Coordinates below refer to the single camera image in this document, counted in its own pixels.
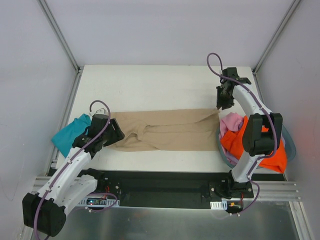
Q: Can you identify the white cable duct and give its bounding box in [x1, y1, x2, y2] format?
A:
[210, 200, 228, 211]
[77, 197, 120, 208]

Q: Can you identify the translucent blue laundry basket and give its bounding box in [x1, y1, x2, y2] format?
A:
[215, 125, 296, 173]

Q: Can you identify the folded teal t shirt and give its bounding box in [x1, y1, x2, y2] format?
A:
[51, 114, 92, 158]

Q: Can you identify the aluminium front rail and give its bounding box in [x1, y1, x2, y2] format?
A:
[31, 174, 304, 201]

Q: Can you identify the left white cable duct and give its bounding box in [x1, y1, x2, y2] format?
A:
[77, 197, 120, 208]

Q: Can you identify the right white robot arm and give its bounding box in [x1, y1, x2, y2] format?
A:
[216, 67, 283, 198]

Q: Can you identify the lavender t shirt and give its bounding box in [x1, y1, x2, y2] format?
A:
[220, 127, 288, 173]

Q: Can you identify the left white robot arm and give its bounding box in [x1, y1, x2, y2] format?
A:
[22, 113, 125, 237]

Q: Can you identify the aluminium frame post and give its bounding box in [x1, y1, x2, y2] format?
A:
[252, 0, 302, 76]
[37, 0, 84, 74]

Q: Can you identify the left aluminium frame post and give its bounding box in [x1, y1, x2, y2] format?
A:
[37, 0, 84, 74]

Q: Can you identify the right aluminium frame post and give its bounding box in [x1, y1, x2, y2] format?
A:
[252, 0, 302, 76]

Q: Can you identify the orange t shirt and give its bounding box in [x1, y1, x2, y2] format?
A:
[218, 112, 288, 174]

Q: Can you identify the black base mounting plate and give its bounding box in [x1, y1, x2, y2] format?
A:
[80, 168, 254, 209]

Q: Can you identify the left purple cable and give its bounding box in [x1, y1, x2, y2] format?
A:
[32, 99, 118, 240]

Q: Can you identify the beige t shirt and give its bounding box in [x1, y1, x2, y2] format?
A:
[109, 108, 220, 152]

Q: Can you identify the pink t shirt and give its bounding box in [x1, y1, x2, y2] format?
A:
[219, 112, 245, 161]

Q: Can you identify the right white cable duct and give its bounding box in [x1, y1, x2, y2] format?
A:
[210, 200, 228, 211]

